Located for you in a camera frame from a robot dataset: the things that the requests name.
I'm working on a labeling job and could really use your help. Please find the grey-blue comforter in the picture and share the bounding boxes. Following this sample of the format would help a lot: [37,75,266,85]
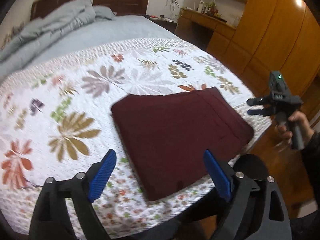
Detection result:
[1,0,116,62]

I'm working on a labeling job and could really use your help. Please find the white floral quilt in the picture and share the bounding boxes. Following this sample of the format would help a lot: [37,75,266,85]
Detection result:
[1,38,271,238]

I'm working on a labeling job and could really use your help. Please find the wooden desk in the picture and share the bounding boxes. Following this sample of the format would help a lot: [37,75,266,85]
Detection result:
[174,8,235,50]

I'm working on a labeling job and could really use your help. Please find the maroon pants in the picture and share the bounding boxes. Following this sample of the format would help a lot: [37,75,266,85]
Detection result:
[111,87,254,201]

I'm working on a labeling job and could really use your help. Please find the right hand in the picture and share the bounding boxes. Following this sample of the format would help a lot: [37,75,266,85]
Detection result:
[274,111,315,146]

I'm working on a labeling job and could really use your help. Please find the wooden wardrobe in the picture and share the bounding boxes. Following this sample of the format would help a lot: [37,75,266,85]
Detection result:
[206,0,320,120]

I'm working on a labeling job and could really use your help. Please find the grey-blue bed sheet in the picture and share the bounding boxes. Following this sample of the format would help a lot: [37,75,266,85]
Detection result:
[1,15,177,82]

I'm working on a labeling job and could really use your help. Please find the dark nightstand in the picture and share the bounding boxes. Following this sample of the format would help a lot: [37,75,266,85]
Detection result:
[144,15,177,33]

